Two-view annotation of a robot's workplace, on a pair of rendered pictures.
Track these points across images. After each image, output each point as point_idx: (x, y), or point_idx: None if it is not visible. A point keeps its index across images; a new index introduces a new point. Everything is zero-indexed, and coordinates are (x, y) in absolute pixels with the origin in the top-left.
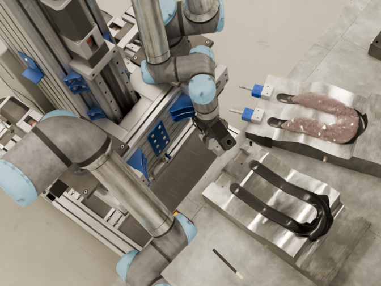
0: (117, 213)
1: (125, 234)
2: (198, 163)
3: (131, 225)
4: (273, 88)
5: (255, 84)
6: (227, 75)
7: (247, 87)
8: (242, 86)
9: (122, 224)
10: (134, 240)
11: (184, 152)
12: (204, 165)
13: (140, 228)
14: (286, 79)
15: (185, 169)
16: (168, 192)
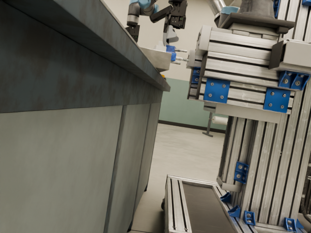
0: (222, 189)
1: (205, 187)
2: (203, 221)
3: (206, 190)
4: (155, 46)
5: (175, 52)
6: (200, 39)
7: (181, 57)
8: (186, 58)
9: (212, 190)
10: (195, 186)
11: (225, 225)
12: (195, 220)
13: (198, 189)
14: (149, 48)
15: (208, 216)
16: (203, 204)
